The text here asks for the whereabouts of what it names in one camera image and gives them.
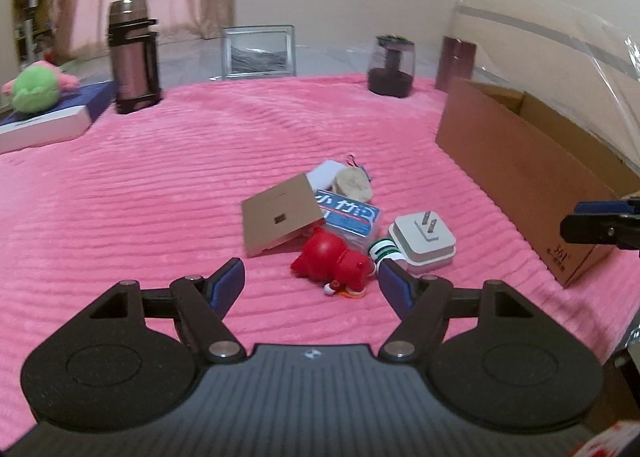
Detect blue dental floss box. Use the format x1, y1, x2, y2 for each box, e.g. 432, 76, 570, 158
314, 188, 382, 251

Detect white power adapter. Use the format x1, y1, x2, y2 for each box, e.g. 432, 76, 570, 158
387, 210, 457, 274

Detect pink fleece blanket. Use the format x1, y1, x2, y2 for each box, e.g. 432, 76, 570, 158
0, 74, 640, 444

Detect green white striped trinket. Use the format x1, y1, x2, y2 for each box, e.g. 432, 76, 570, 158
368, 237, 406, 271

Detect red bear figurine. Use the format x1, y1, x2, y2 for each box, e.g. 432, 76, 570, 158
291, 227, 379, 299

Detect dark clear jar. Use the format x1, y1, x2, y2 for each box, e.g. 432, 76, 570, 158
367, 35, 417, 99

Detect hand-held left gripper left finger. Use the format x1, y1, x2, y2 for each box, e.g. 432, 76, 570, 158
89, 257, 247, 363

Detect blue white flat box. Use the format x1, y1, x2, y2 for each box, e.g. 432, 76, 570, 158
0, 81, 117, 154

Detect green pink plush toy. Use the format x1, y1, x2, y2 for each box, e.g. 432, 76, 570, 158
1, 62, 81, 114

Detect silver picture frame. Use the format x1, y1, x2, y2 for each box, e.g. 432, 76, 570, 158
221, 24, 297, 81

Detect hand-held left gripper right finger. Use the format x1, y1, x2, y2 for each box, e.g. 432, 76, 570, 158
377, 259, 540, 363

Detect clear plastic sheet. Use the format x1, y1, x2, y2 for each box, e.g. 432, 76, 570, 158
444, 0, 640, 169

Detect maroon canister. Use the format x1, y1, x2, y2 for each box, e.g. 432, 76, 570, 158
434, 36, 476, 93

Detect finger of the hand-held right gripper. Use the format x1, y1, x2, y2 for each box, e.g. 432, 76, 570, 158
559, 197, 640, 252

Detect brown cardboard box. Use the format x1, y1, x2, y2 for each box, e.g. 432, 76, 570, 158
434, 76, 640, 291

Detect round wooden keychain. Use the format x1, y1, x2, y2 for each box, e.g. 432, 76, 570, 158
331, 154, 375, 203

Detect brown thermos flask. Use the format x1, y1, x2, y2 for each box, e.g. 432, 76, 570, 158
108, 0, 165, 116

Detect red white package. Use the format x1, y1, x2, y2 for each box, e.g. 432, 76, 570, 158
570, 419, 640, 457

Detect small cardboard box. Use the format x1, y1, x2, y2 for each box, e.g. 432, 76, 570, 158
241, 173, 326, 258

